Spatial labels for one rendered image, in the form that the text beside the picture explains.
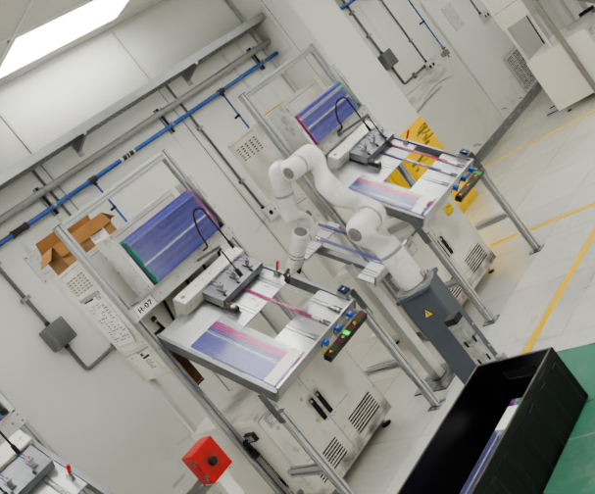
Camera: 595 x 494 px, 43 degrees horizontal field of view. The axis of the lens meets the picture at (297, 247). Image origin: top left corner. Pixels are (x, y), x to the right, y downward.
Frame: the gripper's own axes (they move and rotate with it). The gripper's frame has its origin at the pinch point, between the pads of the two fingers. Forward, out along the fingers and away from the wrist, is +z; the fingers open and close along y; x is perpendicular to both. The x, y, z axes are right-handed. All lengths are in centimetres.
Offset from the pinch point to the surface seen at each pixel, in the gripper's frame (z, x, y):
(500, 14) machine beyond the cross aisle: 47, -77, -437
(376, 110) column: 91, -104, -278
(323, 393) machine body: 46, 40, 16
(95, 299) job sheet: 21, -73, 64
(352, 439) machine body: 62, 63, 19
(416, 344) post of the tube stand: 40, 61, -39
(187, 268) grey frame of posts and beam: 8, -46, 26
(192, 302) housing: 14, -33, 37
